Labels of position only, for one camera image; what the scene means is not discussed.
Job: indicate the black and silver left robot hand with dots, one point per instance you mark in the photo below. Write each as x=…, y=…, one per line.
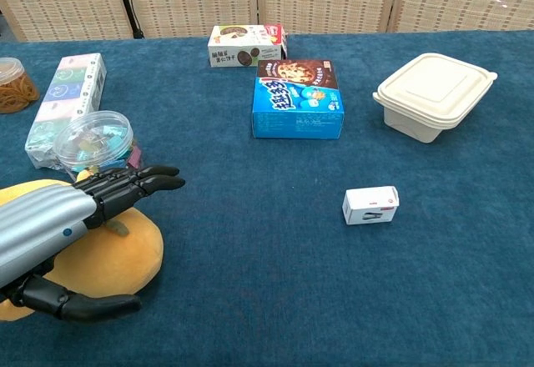
x=46, y=221

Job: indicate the yellow plush toy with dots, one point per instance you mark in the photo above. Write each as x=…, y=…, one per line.
x=117, y=254

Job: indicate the clear jar of binder clips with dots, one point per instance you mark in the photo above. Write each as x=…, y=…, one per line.
x=92, y=137

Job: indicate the clear jar of rubber bands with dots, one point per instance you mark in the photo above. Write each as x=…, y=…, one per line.
x=16, y=92

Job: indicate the pastel tissue pack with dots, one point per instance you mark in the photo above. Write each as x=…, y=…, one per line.
x=67, y=87

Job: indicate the blue table cloth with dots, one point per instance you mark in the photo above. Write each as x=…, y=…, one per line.
x=267, y=279

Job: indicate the black tripod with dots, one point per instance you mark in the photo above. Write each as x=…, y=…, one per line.
x=127, y=4

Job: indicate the white cookie box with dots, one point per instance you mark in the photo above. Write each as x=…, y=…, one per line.
x=242, y=48

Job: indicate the blue cookie box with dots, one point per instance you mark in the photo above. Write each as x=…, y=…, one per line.
x=296, y=104

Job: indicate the small white staple box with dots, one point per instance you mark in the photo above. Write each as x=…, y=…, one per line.
x=369, y=206

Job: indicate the beige lidded food container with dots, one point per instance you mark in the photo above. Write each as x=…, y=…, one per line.
x=434, y=87

